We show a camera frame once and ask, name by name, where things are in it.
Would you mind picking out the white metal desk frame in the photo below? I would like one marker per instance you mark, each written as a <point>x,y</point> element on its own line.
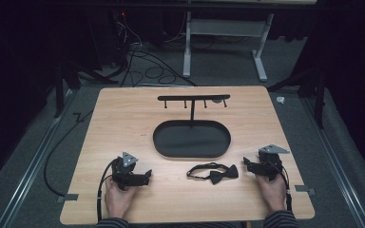
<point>225,28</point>

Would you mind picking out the black metal stand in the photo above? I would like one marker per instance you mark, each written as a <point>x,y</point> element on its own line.
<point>320,95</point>
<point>59,88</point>

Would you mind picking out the metal floor rail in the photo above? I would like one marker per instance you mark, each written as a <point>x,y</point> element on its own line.
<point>31,164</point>
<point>336,158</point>

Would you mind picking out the grey tape strip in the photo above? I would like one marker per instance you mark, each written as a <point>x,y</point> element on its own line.
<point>304,189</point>
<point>68,198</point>

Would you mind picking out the crumpled white paper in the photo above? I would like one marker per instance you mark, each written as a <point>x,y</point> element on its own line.
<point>280,100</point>

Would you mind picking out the person's right hand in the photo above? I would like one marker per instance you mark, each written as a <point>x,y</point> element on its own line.
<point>272,194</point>

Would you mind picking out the person's left hand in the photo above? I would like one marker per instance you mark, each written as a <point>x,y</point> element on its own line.
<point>119,199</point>

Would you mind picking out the black hook rack with tray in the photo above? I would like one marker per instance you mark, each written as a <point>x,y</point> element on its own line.
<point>191,139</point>

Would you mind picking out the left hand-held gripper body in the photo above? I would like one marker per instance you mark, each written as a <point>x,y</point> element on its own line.
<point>123,177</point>

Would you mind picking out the black bow tie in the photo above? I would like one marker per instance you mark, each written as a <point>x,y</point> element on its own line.
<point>223,174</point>

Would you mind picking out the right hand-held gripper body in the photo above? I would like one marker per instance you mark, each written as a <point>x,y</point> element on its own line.
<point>270,164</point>

